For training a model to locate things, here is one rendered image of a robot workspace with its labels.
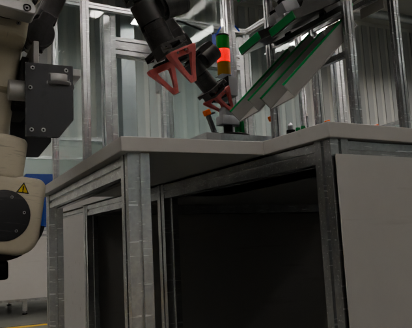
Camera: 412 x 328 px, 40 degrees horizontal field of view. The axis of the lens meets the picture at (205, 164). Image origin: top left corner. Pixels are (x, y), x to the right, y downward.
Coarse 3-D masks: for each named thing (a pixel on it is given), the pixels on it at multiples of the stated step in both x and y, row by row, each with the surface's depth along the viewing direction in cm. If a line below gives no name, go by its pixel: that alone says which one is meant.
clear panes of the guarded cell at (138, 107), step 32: (64, 32) 281; (96, 32) 310; (128, 32) 320; (64, 64) 279; (96, 64) 307; (128, 64) 317; (256, 64) 350; (96, 96) 305; (128, 96) 314; (96, 128) 302; (128, 128) 311; (160, 128) 321; (256, 128) 348; (64, 160) 274
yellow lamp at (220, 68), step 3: (219, 63) 208; (222, 63) 207; (225, 63) 207; (228, 63) 208; (219, 66) 208; (222, 66) 207; (225, 66) 207; (228, 66) 207; (219, 69) 207; (222, 69) 207; (225, 69) 207; (228, 69) 207; (219, 72) 207; (222, 72) 207; (225, 72) 207; (228, 72) 207
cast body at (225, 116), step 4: (228, 104) 183; (220, 108) 185; (224, 108) 182; (220, 112) 184; (224, 112) 182; (228, 112) 182; (220, 116) 182; (224, 116) 181; (228, 116) 182; (232, 116) 182; (216, 120) 184; (220, 120) 182; (224, 120) 180; (228, 120) 181; (232, 120) 182; (236, 120) 183; (216, 124) 184; (220, 124) 182; (224, 124) 182; (228, 124) 182; (232, 124) 182; (236, 124) 183
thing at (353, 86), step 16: (352, 16) 142; (352, 32) 142; (400, 32) 151; (352, 48) 141; (400, 48) 150; (352, 64) 140; (400, 64) 149; (320, 80) 178; (352, 80) 139; (400, 80) 148; (320, 96) 177; (352, 96) 139; (400, 96) 148; (272, 112) 168; (320, 112) 176; (352, 112) 139; (400, 112) 148; (272, 128) 167
